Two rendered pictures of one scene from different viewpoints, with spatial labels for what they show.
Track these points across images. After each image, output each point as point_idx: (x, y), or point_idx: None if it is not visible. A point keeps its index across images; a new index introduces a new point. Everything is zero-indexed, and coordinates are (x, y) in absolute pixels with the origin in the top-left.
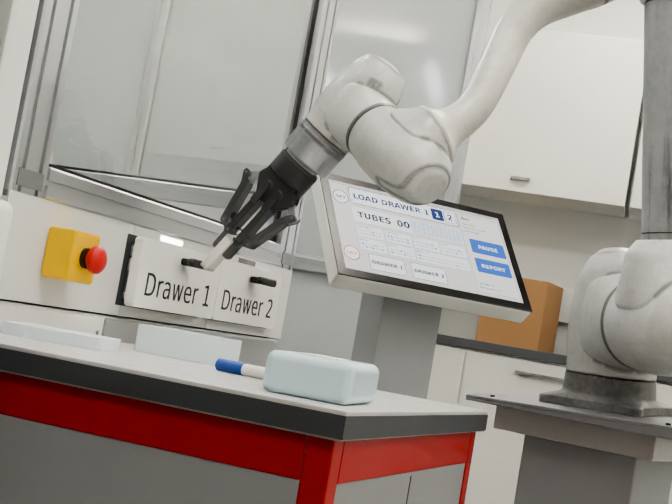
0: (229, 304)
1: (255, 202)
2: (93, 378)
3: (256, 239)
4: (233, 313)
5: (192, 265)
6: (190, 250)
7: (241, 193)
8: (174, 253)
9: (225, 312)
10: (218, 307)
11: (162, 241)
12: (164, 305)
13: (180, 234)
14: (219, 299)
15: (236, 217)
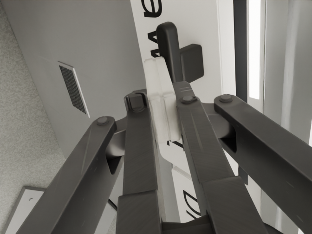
0: (191, 211)
1: (200, 183)
2: None
3: (87, 142)
4: (186, 217)
5: (157, 26)
6: (220, 80)
7: (289, 161)
8: (204, 9)
9: (183, 199)
10: (183, 184)
11: (249, 11)
12: (136, 6)
13: (268, 82)
14: (191, 188)
15: (202, 123)
